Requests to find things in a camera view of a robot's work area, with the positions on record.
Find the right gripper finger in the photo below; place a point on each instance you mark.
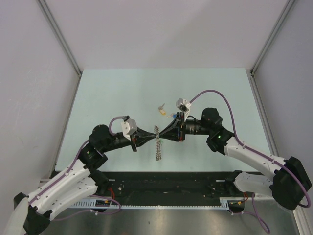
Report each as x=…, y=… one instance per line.
x=172, y=130
x=170, y=135

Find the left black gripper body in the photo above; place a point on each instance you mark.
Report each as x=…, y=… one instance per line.
x=133, y=140

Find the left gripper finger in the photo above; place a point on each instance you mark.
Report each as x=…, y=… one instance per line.
x=140, y=141
x=140, y=133

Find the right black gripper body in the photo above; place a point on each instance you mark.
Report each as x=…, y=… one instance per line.
x=181, y=130

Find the metal ring key organizer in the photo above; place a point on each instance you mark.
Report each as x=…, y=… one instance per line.
x=158, y=144

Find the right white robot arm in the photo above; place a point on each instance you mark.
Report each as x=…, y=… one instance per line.
x=285, y=180

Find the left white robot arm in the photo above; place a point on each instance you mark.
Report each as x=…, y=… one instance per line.
x=82, y=178

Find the blue tag key far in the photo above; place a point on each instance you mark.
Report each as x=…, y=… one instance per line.
x=172, y=115

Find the yellow tag key far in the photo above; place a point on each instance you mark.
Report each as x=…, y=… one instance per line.
x=161, y=109

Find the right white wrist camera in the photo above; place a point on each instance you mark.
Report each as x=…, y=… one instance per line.
x=184, y=106

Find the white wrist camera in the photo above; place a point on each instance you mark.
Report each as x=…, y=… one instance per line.
x=129, y=127
x=184, y=106

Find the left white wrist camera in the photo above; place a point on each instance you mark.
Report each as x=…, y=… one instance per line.
x=129, y=127

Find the right aluminium rail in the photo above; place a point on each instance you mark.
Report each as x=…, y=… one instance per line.
x=262, y=113

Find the grey slotted cable duct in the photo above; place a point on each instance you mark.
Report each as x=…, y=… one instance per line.
x=90, y=203

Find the left aluminium frame post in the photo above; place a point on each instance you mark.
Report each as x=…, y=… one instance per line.
x=59, y=35

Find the aluminium frame post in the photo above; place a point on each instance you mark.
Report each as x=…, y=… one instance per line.
x=273, y=34
x=59, y=35

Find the right aluminium frame post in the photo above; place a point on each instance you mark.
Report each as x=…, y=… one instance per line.
x=273, y=34

